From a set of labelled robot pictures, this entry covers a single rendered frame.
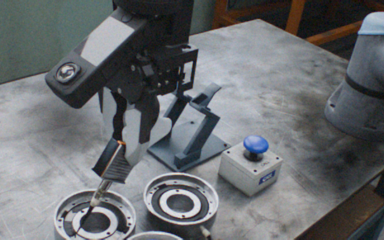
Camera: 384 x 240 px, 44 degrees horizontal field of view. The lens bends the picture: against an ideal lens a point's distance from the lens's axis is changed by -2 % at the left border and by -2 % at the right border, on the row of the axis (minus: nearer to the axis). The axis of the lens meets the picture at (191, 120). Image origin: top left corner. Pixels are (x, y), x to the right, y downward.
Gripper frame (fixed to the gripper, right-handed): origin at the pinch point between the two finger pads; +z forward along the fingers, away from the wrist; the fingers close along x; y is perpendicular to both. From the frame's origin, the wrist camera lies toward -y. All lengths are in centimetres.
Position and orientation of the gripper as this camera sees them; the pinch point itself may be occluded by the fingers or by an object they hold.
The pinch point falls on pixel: (121, 153)
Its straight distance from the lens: 59.8
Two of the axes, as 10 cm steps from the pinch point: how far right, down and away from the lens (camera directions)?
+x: -6.9, -4.7, 5.5
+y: 7.1, -3.0, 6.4
